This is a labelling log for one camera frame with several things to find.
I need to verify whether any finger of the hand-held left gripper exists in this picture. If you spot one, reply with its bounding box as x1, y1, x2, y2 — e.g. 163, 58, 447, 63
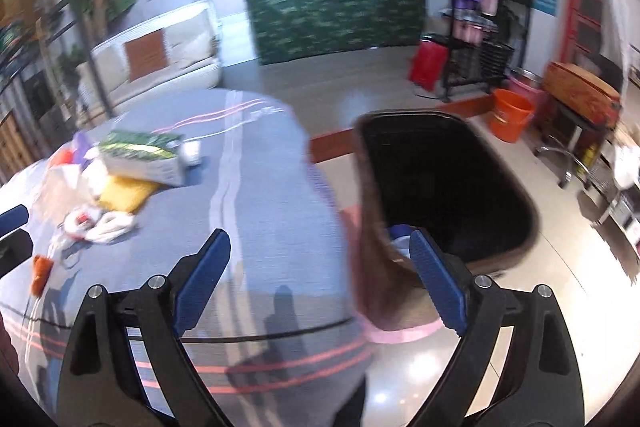
0, 204, 29, 239
0, 229, 35, 279

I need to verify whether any small white container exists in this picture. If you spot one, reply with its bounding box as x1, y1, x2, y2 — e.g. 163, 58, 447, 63
181, 139, 202, 166

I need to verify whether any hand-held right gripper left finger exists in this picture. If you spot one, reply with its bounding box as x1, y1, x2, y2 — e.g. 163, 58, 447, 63
56, 228, 236, 427

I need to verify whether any pink bucket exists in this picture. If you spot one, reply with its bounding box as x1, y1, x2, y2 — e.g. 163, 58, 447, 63
507, 69, 548, 118

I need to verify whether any orange sofa cushion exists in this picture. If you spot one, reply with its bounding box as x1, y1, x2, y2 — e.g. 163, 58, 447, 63
124, 29, 167, 82

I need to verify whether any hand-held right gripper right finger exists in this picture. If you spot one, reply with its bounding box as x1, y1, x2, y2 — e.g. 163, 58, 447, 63
409, 229, 586, 427

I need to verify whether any wooden lattice cabinet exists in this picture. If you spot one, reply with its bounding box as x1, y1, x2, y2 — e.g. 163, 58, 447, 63
0, 112, 26, 180

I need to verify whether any black metal railing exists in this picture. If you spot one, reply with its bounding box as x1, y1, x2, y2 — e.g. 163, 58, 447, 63
0, 0, 116, 118

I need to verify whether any white tissue wad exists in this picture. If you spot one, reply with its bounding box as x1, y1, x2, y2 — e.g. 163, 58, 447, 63
85, 209, 138, 244

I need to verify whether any white wicker sofa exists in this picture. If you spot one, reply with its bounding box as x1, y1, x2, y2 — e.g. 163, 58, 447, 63
77, 2, 223, 112

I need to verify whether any purple clear plastic bag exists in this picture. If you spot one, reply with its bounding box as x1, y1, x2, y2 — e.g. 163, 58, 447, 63
37, 131, 103, 208

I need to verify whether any wooden seat metal chair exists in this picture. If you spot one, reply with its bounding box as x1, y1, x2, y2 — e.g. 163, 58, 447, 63
532, 61, 623, 190

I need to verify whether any orange bucket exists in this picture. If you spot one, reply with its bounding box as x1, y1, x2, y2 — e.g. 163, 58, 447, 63
487, 88, 536, 144

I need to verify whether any green patterned counter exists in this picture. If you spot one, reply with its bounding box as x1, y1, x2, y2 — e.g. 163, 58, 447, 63
245, 0, 427, 66

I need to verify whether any dark brown trash bin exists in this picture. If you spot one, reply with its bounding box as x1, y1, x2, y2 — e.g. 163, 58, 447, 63
350, 109, 541, 343

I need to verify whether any red bag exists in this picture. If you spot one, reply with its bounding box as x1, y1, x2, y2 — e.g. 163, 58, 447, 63
409, 38, 450, 92

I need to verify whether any green white carton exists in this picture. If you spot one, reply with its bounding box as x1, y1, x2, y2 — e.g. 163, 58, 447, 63
97, 129, 188, 186

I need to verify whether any beige sofa cushion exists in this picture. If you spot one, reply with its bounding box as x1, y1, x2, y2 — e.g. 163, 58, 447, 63
167, 17, 213, 68

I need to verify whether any yellow packet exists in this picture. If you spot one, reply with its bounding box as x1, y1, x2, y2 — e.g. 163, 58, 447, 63
97, 174, 158, 214

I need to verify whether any black metal rack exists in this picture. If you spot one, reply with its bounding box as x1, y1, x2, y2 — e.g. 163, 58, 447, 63
435, 0, 531, 102

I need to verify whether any red white wrapper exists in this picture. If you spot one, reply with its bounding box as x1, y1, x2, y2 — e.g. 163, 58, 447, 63
62, 204, 101, 240

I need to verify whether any orange wrapper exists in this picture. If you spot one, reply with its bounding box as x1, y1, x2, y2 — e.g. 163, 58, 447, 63
31, 254, 55, 298

